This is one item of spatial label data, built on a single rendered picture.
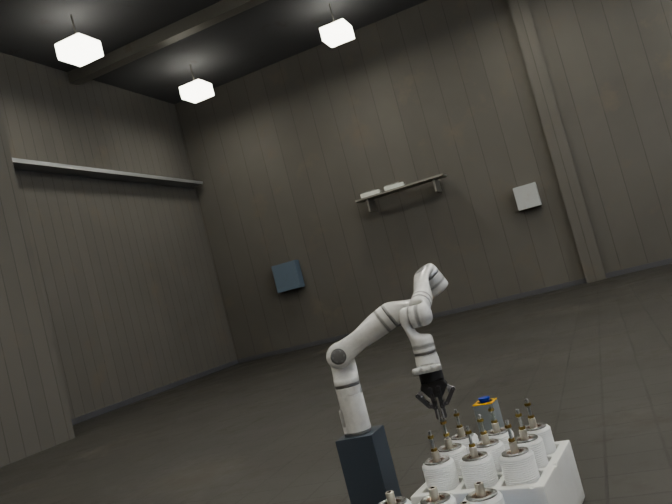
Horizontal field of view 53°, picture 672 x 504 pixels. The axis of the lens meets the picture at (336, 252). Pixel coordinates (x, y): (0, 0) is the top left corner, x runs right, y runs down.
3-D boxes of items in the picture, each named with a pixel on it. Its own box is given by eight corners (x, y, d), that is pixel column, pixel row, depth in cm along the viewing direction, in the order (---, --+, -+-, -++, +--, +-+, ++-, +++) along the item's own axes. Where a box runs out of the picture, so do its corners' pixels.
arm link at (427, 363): (412, 377, 202) (407, 357, 202) (416, 370, 213) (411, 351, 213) (442, 370, 200) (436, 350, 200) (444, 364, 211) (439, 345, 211)
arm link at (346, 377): (325, 344, 246) (337, 390, 245) (322, 346, 237) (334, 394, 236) (349, 338, 246) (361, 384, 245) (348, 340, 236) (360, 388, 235)
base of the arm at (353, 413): (343, 438, 236) (331, 391, 237) (352, 431, 245) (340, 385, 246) (367, 434, 233) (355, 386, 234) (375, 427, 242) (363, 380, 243)
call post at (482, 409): (496, 496, 227) (472, 406, 229) (501, 488, 233) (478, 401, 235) (516, 495, 224) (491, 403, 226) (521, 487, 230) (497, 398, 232)
